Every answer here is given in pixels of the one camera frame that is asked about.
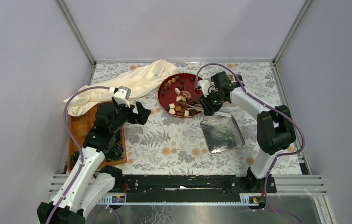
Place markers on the black paper cup liners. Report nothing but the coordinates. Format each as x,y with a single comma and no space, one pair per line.
115,156

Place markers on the pink tin with white dividers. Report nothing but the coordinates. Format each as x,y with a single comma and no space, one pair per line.
237,77

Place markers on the silver metal tongs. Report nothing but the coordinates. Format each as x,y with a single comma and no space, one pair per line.
189,103

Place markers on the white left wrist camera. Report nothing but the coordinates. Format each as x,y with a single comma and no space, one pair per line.
120,95

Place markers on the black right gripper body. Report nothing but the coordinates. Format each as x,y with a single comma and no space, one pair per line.
215,99

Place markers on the floral table mat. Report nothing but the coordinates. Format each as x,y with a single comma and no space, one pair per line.
168,145

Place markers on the wooden compartment tray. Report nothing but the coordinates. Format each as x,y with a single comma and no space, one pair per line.
80,126

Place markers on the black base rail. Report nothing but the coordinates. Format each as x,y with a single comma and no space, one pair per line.
191,188

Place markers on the cream cloth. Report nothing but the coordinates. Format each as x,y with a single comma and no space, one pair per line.
140,81

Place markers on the red round tray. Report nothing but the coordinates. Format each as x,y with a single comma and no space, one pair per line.
175,91

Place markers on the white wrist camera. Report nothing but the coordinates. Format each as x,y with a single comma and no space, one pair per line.
120,95
203,85

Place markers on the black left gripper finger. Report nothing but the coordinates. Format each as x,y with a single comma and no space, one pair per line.
142,116
140,107

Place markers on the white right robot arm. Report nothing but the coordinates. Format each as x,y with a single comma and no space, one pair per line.
275,130

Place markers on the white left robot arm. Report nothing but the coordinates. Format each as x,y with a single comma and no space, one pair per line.
74,201

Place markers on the silver tin lid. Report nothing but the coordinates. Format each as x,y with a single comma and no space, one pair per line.
222,134

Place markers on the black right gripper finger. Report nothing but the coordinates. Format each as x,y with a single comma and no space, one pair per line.
208,110
204,100

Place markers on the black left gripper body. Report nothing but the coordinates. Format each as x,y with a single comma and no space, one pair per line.
125,114

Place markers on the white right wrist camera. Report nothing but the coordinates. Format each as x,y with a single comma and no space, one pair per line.
203,85

